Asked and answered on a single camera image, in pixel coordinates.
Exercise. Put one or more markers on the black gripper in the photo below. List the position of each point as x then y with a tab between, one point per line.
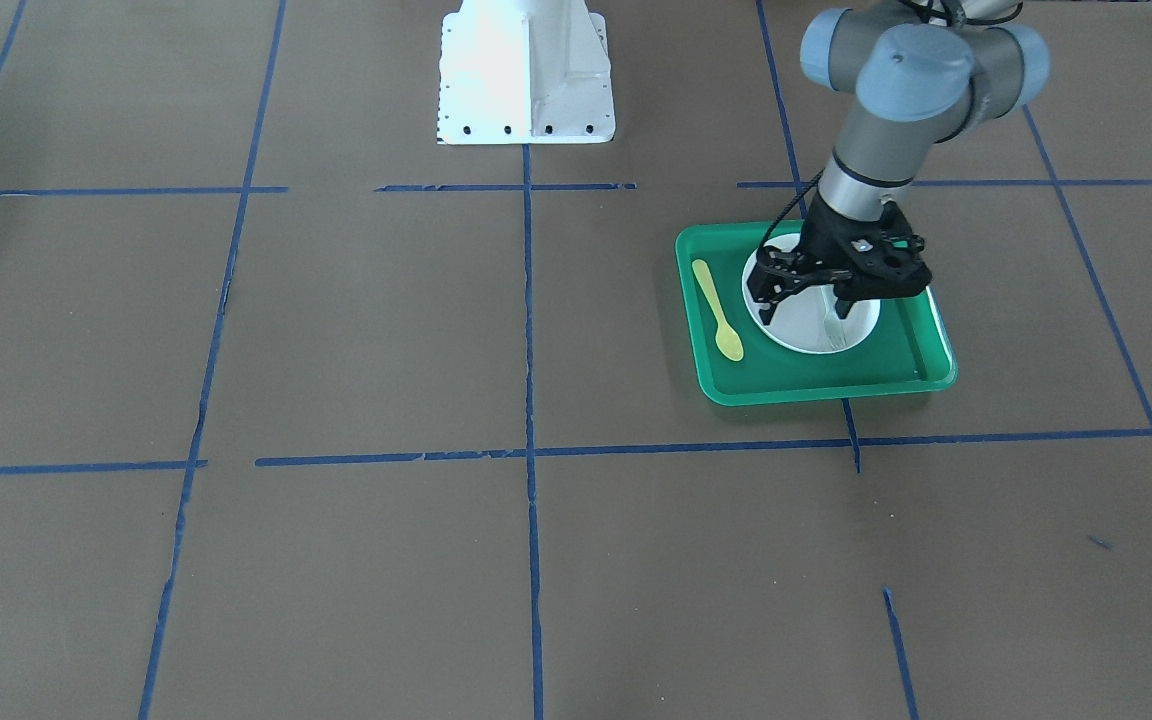
822	238

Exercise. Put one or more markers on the yellow plastic spoon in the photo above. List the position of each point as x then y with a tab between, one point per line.
728	341

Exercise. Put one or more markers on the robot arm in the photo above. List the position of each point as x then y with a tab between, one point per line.
919	74

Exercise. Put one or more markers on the pale green plastic fork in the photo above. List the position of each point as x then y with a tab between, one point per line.
834	327

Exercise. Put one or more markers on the green plastic tray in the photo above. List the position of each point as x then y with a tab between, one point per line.
908	352

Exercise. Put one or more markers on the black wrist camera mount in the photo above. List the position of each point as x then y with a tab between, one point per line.
886	258

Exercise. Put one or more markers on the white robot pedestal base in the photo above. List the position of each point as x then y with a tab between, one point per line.
515	72

